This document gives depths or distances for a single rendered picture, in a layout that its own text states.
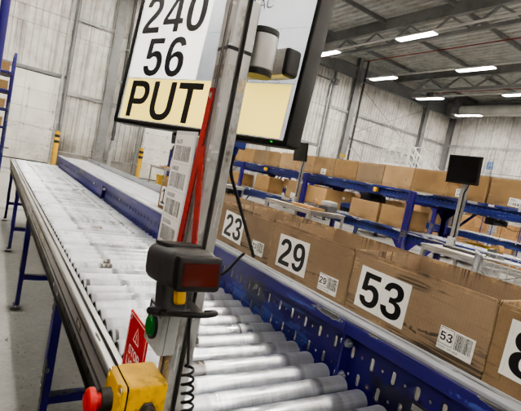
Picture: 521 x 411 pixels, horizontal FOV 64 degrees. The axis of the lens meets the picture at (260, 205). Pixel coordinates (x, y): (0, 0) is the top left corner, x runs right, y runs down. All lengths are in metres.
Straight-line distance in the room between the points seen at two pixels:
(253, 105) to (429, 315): 0.61
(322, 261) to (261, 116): 0.65
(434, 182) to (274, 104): 5.93
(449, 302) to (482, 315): 0.07
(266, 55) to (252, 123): 0.13
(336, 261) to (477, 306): 0.41
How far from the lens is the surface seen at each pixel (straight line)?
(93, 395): 0.68
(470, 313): 0.99
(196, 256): 0.52
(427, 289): 1.04
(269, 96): 0.73
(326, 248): 1.26
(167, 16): 0.99
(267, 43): 0.66
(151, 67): 0.98
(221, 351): 1.12
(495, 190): 6.13
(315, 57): 0.73
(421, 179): 6.71
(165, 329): 0.64
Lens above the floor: 1.20
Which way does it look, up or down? 4 degrees down
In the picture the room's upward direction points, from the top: 11 degrees clockwise
